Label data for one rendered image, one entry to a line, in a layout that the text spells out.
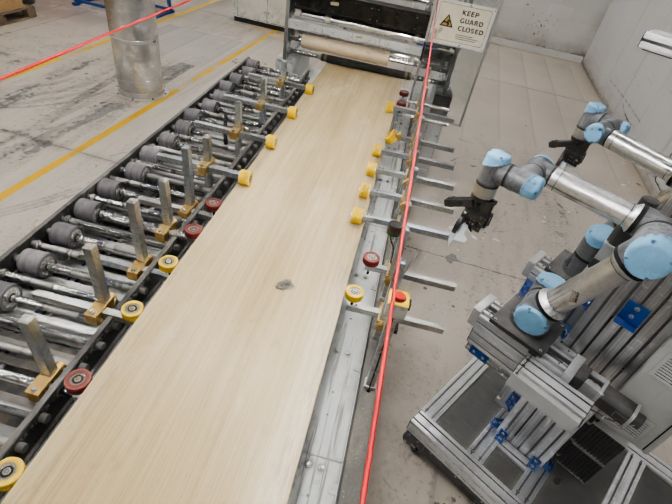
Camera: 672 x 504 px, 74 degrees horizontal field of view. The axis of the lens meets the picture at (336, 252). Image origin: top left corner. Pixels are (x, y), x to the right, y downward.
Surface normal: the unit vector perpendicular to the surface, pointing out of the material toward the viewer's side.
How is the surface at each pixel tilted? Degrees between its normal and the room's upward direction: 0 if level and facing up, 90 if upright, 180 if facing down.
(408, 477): 0
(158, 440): 0
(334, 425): 0
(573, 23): 90
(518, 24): 90
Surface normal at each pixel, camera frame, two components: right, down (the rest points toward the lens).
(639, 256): -0.55, 0.37
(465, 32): -0.20, 0.61
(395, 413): 0.15, -0.75
